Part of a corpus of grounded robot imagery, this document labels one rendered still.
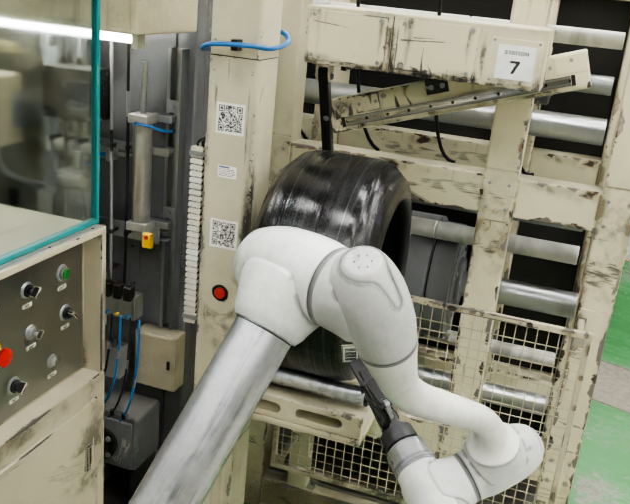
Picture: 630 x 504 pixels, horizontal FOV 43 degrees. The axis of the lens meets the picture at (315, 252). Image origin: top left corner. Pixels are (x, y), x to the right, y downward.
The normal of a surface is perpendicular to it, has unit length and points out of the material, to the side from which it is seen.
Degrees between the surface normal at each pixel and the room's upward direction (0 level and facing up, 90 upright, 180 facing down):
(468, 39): 90
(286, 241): 34
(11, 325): 90
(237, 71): 90
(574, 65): 90
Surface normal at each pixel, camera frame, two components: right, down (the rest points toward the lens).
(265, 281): -0.51, -0.33
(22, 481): 0.94, 0.19
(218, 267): -0.32, 0.28
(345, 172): -0.03, -0.78
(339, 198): -0.12, -0.57
